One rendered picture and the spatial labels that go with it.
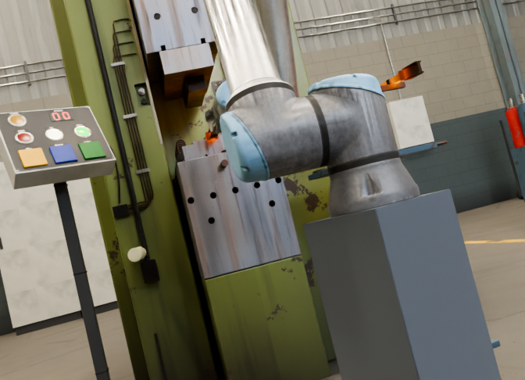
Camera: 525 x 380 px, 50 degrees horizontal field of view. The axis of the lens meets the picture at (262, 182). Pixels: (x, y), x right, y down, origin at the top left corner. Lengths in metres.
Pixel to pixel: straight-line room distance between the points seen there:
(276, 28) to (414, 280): 0.74
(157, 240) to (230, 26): 1.27
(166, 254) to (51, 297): 5.27
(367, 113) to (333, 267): 0.31
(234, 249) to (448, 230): 1.12
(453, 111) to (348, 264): 8.80
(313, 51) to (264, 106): 8.01
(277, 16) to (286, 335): 1.20
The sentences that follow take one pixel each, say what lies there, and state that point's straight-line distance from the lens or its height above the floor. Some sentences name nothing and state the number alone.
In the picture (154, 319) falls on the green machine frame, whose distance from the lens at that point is 2.35.
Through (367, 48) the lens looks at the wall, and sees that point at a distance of 9.47.
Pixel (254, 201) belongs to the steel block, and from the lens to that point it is 2.16.
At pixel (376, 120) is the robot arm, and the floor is 0.77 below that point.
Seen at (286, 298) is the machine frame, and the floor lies 0.32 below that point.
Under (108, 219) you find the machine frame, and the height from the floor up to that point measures 0.81.
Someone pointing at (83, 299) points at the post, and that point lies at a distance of 2.11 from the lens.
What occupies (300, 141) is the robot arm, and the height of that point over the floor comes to 0.76.
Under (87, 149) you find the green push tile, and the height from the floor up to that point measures 1.01.
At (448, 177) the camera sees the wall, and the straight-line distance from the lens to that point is 9.60.
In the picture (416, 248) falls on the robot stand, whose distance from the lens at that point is 1.11.
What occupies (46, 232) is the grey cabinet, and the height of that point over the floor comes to 1.13.
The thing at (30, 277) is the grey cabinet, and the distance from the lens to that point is 7.55.
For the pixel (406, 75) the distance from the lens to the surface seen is 2.15.
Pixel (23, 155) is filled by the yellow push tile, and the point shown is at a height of 1.02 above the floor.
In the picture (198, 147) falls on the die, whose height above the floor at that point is 0.96.
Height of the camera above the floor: 0.63
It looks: 4 degrees up
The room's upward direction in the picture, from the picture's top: 14 degrees counter-clockwise
